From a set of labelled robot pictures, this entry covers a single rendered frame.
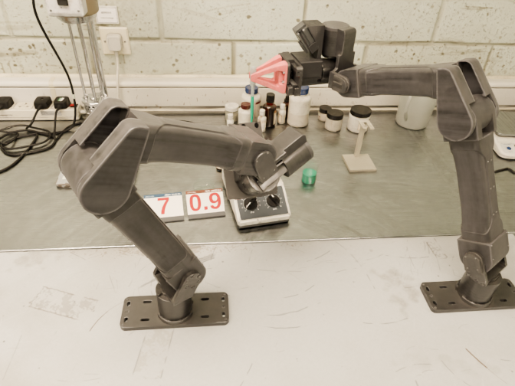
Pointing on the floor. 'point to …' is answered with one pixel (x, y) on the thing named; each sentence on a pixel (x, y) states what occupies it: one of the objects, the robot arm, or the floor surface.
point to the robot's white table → (254, 318)
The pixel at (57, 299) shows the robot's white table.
